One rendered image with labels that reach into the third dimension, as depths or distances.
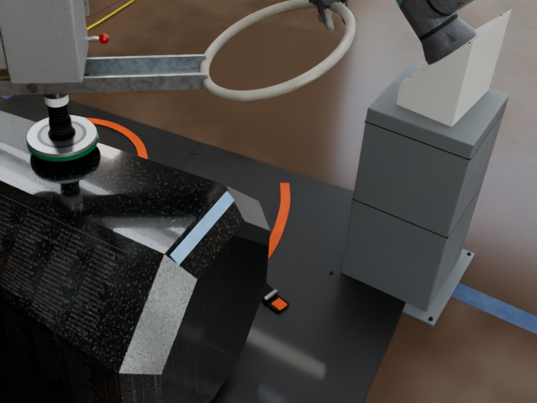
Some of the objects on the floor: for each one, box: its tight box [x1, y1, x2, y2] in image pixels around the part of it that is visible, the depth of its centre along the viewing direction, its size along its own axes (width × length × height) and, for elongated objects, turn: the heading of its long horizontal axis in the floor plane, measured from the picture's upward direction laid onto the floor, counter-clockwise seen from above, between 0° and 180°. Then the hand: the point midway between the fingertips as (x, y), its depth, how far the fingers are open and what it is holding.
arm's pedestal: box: [329, 64, 508, 327], centre depth 298 cm, size 50×50×85 cm
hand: (339, 25), depth 231 cm, fingers closed on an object, 4 cm apart
